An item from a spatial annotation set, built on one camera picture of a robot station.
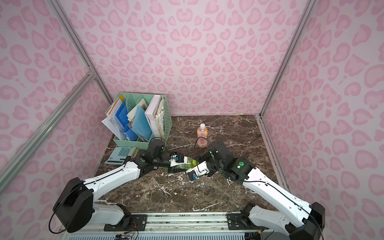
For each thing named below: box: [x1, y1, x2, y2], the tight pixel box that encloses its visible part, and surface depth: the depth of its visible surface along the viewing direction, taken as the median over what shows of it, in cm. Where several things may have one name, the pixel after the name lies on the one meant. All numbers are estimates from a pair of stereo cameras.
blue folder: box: [115, 99, 139, 141], surface depth 95 cm
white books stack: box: [144, 95, 165, 139], surface depth 92 cm
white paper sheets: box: [101, 97, 126, 141], surface depth 92 cm
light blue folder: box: [131, 106, 153, 141], surface depth 90 cm
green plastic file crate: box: [113, 92, 172, 150], surface depth 95 cm
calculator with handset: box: [104, 146, 138, 165], surface depth 99 cm
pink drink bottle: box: [196, 123, 209, 148], surface depth 92 cm
